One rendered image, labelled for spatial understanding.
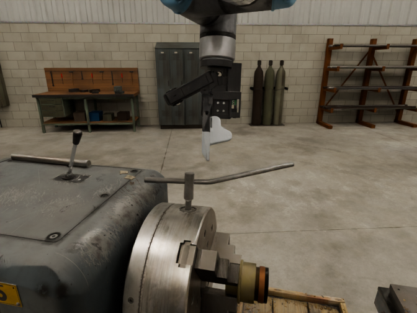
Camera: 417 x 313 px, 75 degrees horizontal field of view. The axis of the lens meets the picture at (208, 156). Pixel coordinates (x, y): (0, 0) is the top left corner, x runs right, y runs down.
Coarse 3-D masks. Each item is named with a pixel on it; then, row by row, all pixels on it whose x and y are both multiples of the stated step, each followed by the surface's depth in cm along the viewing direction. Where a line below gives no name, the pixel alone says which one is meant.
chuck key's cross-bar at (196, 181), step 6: (288, 162) 61; (264, 168) 61; (270, 168) 61; (276, 168) 61; (282, 168) 61; (234, 174) 61; (240, 174) 61; (246, 174) 61; (252, 174) 61; (144, 180) 60; (150, 180) 60; (156, 180) 60; (162, 180) 60; (168, 180) 60; (174, 180) 60; (180, 180) 60; (198, 180) 61; (204, 180) 61; (210, 180) 61; (216, 180) 61; (222, 180) 61; (228, 180) 61
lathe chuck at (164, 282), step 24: (168, 216) 59; (192, 216) 59; (168, 240) 54; (192, 240) 53; (168, 264) 51; (144, 288) 50; (168, 288) 49; (192, 288) 52; (144, 312) 50; (168, 312) 49; (192, 312) 53
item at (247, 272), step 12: (240, 264) 61; (252, 264) 61; (240, 276) 58; (252, 276) 58; (264, 276) 59; (228, 288) 60; (240, 288) 58; (252, 288) 57; (264, 288) 57; (240, 300) 59; (252, 300) 58; (264, 300) 58
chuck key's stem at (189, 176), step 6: (186, 174) 60; (192, 174) 60; (186, 180) 60; (192, 180) 60; (186, 186) 60; (192, 186) 61; (186, 192) 60; (192, 192) 61; (186, 198) 61; (192, 198) 61; (186, 204) 61; (186, 210) 61
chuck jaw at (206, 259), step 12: (180, 252) 52; (192, 252) 52; (204, 252) 53; (216, 252) 53; (180, 264) 51; (192, 264) 51; (204, 264) 52; (216, 264) 52; (228, 264) 56; (204, 276) 56; (216, 276) 54; (228, 276) 57
